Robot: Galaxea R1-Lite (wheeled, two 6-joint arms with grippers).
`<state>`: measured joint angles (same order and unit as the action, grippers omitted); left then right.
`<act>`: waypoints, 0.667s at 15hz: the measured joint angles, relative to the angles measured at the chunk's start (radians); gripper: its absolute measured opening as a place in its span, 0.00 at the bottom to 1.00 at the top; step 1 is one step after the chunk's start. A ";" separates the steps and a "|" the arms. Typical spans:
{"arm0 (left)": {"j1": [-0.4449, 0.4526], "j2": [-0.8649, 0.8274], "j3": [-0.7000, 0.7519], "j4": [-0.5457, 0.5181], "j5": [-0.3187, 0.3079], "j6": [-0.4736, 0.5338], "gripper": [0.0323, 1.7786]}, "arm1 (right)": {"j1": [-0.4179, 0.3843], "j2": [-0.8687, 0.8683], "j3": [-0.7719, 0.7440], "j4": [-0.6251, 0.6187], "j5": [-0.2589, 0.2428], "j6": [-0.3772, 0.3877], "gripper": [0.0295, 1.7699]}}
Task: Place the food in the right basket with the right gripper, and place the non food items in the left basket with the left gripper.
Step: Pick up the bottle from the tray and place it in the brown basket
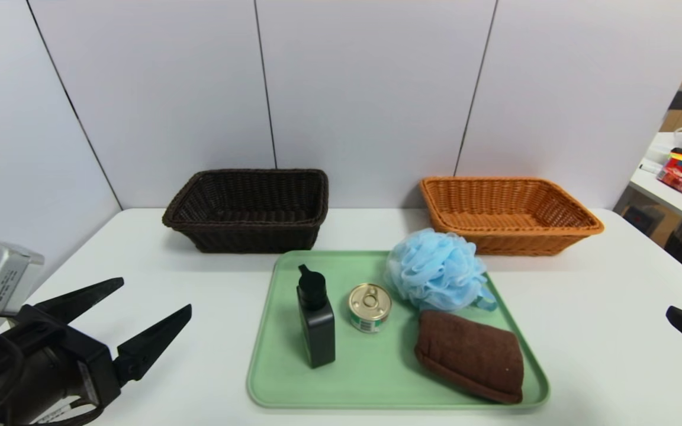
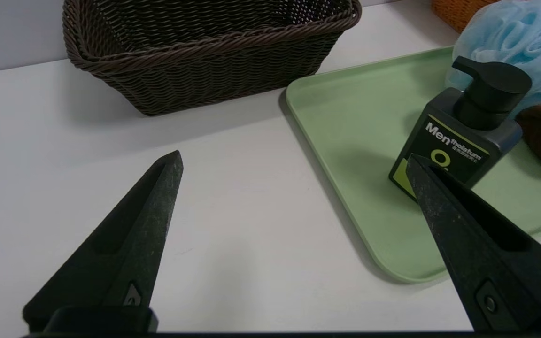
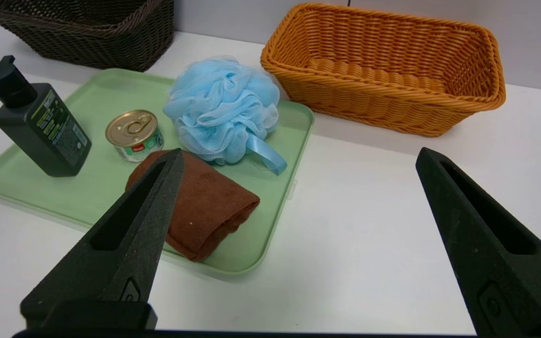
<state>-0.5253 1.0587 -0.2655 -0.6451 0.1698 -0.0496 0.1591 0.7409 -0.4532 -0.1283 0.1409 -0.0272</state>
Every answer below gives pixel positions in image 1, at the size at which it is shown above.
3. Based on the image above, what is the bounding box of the small round tin can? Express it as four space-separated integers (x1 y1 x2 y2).
348 283 393 333

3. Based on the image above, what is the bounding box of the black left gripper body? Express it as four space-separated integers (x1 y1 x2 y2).
4 304 122 425

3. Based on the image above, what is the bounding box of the red colourful box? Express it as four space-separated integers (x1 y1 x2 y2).
656 153 682 195

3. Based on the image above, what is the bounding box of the dark brown wicker basket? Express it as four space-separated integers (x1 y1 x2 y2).
162 169 329 254

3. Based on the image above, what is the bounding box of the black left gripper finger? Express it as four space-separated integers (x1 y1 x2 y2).
112 304 192 387
34 277 124 325

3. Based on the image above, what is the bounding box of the white side table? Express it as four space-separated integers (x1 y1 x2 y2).
628 133 682 233

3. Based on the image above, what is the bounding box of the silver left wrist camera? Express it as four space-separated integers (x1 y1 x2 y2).
0 238 46 317

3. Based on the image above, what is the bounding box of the blue mesh bath loofah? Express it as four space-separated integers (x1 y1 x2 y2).
384 228 497 313

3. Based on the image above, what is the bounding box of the black pump bottle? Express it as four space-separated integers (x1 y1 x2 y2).
296 264 336 369

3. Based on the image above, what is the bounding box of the green plastic tray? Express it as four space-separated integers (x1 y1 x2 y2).
247 250 550 409

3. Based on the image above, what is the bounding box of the brown microfiber towel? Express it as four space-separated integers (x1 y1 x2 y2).
414 309 525 404

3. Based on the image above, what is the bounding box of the orange wicker basket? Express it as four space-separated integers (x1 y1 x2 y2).
419 177 604 256

